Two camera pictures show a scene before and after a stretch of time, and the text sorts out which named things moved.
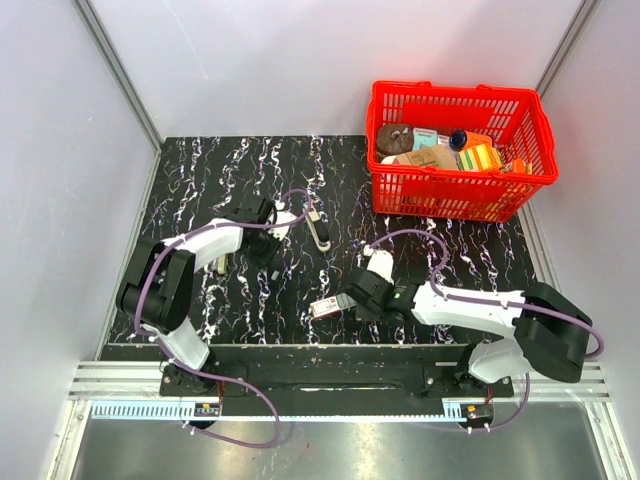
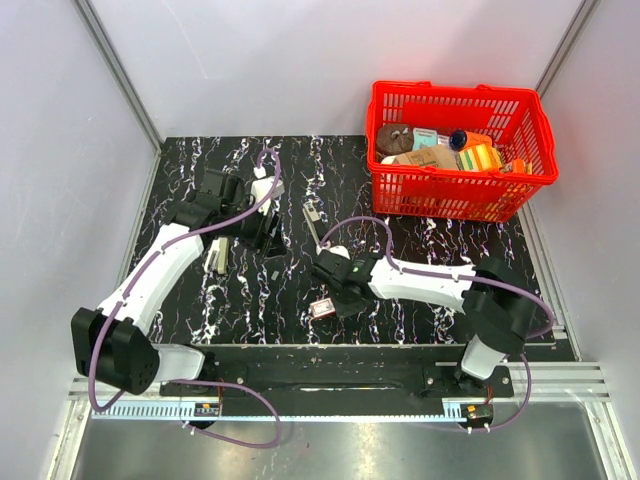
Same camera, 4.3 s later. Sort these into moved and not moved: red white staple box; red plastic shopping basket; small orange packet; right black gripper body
Moved: right black gripper body
Not moved: red plastic shopping basket; small orange packet; red white staple box
